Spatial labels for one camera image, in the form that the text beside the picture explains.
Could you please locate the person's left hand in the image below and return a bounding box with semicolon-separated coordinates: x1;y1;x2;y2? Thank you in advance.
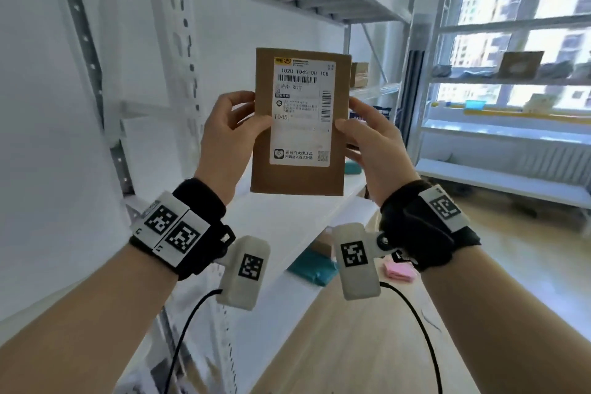
194;91;273;203

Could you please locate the person's right hand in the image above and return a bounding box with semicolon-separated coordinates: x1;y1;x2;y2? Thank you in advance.
334;97;419;208

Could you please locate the brown cardboard envelope white label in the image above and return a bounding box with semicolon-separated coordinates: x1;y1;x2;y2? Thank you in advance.
251;47;352;197

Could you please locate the person's right forearm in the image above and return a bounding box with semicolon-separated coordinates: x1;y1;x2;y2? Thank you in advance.
418;245;591;394

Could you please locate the person's left forearm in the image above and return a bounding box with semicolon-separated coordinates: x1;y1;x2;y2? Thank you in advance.
0;241;223;394

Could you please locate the blue box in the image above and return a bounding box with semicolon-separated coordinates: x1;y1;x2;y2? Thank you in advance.
351;105;394;123

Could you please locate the small brown cardboard box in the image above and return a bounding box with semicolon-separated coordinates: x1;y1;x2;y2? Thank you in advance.
350;62;370;89

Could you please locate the white metal shelf unit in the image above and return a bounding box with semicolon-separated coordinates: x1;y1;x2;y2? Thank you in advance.
50;0;416;394

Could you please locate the white shelf unit by window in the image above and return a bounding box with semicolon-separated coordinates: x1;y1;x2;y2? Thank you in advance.
397;0;591;229

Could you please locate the teal plastic packet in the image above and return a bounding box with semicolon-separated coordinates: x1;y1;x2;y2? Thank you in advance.
286;248;341;287

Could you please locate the pink packet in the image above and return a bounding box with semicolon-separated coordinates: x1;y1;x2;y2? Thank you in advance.
384;256;416;283

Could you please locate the brown flat envelope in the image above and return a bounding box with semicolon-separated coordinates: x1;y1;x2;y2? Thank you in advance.
498;51;545;81

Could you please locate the pale parcel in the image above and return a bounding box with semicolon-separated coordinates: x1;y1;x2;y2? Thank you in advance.
523;93;556;114

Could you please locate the white radiator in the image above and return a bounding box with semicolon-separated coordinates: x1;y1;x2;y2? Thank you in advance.
515;145;591;187

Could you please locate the window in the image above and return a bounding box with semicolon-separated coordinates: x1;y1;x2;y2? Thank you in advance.
434;0;591;113

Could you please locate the black wrist strap with markers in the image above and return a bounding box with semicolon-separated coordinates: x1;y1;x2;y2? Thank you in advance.
379;180;482;272
129;178;236;282

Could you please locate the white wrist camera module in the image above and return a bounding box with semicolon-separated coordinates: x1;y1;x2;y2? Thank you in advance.
216;236;271;312
332;223;382;301

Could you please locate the black camera cable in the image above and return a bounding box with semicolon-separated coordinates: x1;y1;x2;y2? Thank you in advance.
380;282;444;394
163;289;223;394

